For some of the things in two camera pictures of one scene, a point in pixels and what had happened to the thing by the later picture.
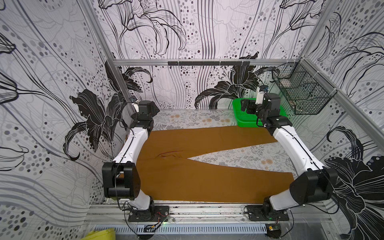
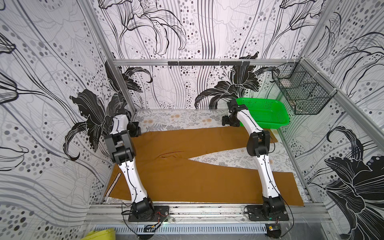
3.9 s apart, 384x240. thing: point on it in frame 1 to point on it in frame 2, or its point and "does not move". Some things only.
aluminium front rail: x=111 y=213 does not move
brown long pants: x=168 y=175 does not move
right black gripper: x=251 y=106 to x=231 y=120
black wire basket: x=307 y=92 does not move
